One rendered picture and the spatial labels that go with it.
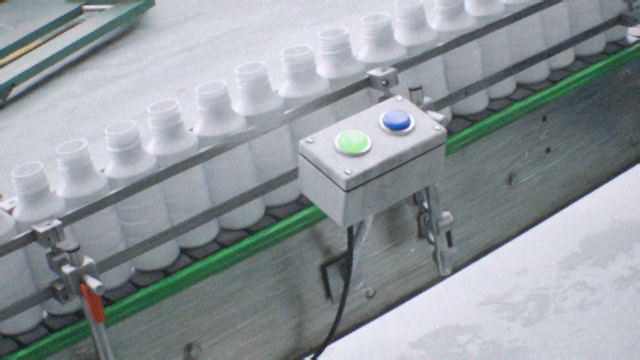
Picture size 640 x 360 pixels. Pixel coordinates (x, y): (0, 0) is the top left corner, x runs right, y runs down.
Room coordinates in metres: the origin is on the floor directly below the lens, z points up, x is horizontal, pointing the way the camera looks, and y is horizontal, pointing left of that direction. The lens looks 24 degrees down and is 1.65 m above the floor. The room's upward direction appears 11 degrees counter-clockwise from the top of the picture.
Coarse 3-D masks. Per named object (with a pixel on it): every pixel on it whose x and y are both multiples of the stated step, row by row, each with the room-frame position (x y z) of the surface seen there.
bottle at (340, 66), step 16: (336, 32) 1.50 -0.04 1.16; (320, 48) 1.48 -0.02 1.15; (336, 48) 1.46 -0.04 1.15; (320, 64) 1.48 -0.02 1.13; (336, 64) 1.46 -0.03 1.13; (352, 64) 1.47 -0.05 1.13; (336, 80) 1.45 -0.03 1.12; (352, 80) 1.46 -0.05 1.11; (352, 96) 1.45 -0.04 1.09; (368, 96) 1.47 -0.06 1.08; (336, 112) 1.46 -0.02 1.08; (352, 112) 1.45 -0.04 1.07
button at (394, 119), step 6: (384, 114) 1.31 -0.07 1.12; (390, 114) 1.31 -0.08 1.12; (396, 114) 1.30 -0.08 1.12; (402, 114) 1.30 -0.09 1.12; (384, 120) 1.30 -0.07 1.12; (390, 120) 1.30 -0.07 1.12; (396, 120) 1.30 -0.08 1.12; (402, 120) 1.30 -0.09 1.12; (408, 120) 1.30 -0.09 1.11; (390, 126) 1.29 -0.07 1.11; (396, 126) 1.29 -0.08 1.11; (402, 126) 1.29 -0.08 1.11; (408, 126) 1.29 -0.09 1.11
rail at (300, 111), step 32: (544, 0) 1.62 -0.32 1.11; (480, 32) 1.55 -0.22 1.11; (416, 64) 1.49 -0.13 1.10; (320, 96) 1.42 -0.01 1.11; (448, 96) 1.52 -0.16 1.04; (192, 128) 1.40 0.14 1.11; (256, 128) 1.37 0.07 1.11; (192, 160) 1.32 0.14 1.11; (128, 192) 1.27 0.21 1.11; (256, 192) 1.36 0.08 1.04; (64, 224) 1.23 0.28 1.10; (192, 224) 1.31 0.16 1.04; (0, 256) 1.19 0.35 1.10; (128, 256) 1.26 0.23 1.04; (0, 320) 1.17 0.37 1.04
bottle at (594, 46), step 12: (576, 0) 1.67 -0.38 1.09; (588, 0) 1.67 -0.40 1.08; (576, 12) 1.67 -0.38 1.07; (588, 12) 1.67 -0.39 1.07; (600, 12) 1.68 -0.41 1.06; (576, 24) 1.68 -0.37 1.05; (588, 24) 1.67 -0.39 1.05; (600, 36) 1.68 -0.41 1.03; (576, 48) 1.68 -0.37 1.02; (588, 48) 1.67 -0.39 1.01; (600, 48) 1.68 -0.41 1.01
